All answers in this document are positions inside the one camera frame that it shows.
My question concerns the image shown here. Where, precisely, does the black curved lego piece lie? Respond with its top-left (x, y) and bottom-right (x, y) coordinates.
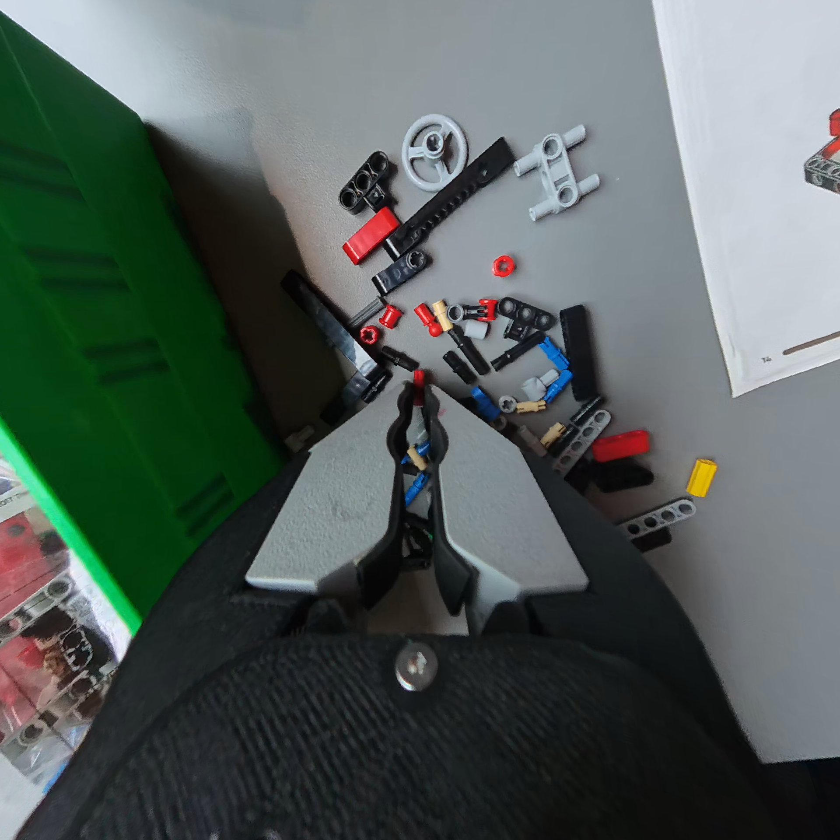
top-left (594, 462), bottom-right (655, 494)

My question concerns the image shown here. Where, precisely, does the glossy black lego panel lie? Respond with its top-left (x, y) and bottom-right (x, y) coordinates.
top-left (281, 269), bottom-right (389, 403)

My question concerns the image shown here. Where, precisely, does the dark red lego piece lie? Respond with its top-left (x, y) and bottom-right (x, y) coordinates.
top-left (592, 430), bottom-right (651, 464)

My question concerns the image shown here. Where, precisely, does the clear plastic bag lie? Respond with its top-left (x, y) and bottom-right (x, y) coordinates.
top-left (0, 453), bottom-right (137, 788)

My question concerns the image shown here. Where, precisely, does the red curved lego panel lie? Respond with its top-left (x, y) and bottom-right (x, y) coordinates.
top-left (343, 208), bottom-right (400, 266)

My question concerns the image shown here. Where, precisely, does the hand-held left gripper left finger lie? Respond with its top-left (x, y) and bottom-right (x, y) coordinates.
top-left (246, 382), bottom-right (408, 608)

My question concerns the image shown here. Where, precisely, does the long black lego gear rack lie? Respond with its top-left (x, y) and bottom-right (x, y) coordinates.
top-left (384, 136), bottom-right (517, 261)

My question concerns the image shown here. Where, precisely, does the lego instruction booklet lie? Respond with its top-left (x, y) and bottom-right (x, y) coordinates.
top-left (651, 0), bottom-right (840, 399)

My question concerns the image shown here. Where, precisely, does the green plastic bin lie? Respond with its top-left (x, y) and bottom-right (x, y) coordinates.
top-left (0, 13), bottom-right (291, 635)

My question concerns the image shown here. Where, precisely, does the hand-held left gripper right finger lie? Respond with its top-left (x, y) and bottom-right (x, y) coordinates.
top-left (425, 386), bottom-right (589, 616)

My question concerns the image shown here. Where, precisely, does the grey lego steering wheel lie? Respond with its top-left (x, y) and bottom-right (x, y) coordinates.
top-left (402, 115), bottom-right (469, 193)

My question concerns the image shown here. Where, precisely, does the pile of loose lego parts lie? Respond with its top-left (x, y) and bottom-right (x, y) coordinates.
top-left (281, 115), bottom-right (698, 553)

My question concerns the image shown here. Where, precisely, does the grey H-shaped lego connector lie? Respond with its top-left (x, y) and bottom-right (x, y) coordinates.
top-left (513, 125), bottom-right (601, 222)

